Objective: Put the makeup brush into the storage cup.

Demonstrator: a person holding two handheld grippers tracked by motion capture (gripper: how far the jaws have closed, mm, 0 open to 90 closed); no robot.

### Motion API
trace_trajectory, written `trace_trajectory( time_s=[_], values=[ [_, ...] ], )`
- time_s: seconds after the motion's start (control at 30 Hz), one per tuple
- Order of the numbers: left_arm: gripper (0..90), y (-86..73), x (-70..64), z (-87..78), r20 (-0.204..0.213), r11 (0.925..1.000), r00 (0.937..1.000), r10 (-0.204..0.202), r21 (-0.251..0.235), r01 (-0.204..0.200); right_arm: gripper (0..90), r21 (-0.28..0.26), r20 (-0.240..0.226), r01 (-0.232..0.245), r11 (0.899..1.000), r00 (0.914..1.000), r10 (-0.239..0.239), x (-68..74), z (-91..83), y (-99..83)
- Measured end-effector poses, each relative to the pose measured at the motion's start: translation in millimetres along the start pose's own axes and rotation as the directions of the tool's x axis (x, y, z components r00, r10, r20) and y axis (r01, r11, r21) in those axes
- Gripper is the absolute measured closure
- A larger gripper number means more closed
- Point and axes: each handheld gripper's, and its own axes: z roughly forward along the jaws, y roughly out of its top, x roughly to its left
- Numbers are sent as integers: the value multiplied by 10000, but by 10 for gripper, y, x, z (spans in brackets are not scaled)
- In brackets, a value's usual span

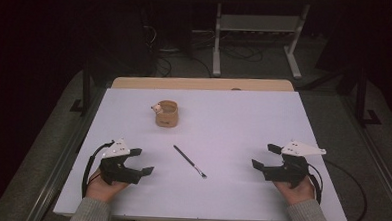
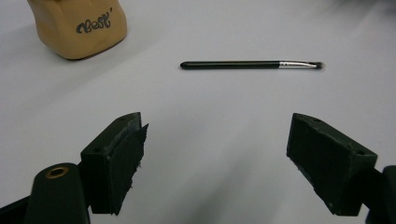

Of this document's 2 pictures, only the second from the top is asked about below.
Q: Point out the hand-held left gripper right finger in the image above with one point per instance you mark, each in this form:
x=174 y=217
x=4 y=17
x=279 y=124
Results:
x=330 y=161

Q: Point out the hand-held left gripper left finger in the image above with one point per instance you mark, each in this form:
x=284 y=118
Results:
x=109 y=161

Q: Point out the black makeup brush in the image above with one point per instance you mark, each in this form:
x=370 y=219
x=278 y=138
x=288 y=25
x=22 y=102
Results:
x=233 y=65

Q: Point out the tan bear brush holder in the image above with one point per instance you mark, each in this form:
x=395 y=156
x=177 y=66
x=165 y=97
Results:
x=81 y=37

